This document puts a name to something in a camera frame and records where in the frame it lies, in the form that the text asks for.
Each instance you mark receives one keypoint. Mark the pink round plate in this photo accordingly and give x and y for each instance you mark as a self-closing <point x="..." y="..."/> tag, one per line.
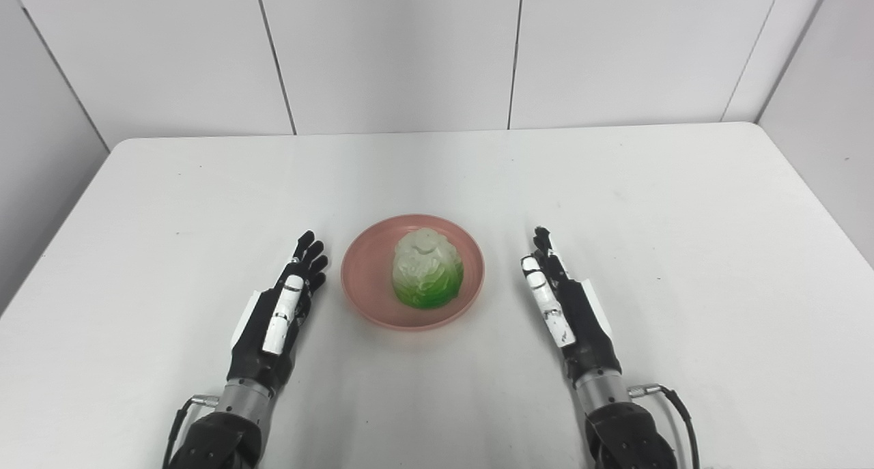
<point x="365" y="278"/>

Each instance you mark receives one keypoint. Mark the green white toy cabbage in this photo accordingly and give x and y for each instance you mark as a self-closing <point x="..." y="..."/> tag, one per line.
<point x="427" y="271"/>

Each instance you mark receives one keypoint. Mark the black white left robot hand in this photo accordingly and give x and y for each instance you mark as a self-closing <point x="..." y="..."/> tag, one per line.
<point x="256" y="349"/>

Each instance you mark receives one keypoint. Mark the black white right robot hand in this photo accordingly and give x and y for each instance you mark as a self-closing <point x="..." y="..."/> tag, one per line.
<point x="587" y="325"/>

